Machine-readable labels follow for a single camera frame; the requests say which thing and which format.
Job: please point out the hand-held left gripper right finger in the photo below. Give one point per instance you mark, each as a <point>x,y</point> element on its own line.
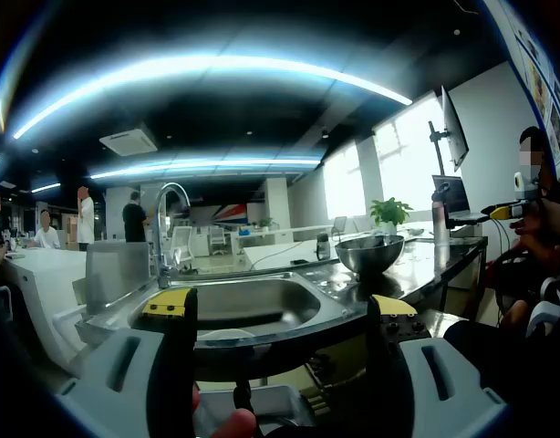
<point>444,388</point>

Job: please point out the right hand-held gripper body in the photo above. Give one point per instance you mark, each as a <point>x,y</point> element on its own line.
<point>524,184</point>

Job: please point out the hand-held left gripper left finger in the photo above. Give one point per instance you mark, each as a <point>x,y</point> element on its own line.
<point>102,374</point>

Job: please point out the stainless steel bowl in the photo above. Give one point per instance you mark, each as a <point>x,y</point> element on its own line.
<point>369,257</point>

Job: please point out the stainless steel sink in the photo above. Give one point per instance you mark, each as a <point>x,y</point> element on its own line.
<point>252,301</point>

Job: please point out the steel water bottle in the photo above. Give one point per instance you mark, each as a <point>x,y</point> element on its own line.
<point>441,228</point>

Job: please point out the chrome sink faucet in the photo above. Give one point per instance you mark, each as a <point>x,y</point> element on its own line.
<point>162,237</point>

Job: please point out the person's right hand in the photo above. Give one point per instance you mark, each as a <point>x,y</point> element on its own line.
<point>542,232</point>

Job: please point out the person's left hand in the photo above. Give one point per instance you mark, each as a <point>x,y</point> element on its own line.
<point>236,424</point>

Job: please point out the person's torso in black shirt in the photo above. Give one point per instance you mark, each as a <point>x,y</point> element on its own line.
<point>556,189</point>

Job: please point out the computer monitor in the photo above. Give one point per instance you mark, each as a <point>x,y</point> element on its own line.
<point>455,132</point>

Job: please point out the black monitor stand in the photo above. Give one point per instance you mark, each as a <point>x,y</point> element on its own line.
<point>439,146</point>

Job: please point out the white plastic chair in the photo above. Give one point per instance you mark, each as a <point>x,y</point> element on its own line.
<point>546,305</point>

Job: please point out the green potted plant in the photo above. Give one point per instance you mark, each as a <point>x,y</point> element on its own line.
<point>389,212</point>

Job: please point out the white office desk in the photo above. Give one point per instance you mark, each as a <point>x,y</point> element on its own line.
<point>43,278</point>

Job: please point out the white swivel office chair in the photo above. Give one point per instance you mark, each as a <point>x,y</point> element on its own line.
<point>182,246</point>

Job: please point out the dark lidded jar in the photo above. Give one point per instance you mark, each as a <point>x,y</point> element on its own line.
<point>323,248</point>

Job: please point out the black phone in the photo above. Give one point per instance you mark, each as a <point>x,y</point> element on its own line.
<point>299,262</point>

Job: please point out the short ceiling light strip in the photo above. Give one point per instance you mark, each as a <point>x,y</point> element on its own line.
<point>46,187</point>

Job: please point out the small distant potted plant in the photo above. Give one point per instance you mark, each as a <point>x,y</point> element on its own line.
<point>265,222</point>

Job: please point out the long ceiling light strip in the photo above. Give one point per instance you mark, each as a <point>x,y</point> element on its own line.
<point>207,165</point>

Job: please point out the ceiling air conditioner unit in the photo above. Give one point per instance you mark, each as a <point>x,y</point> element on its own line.
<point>128,139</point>

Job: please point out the long curved ceiling light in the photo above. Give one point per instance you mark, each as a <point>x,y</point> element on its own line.
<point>216,64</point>

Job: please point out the wall poster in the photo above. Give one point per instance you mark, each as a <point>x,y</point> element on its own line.
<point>542,77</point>

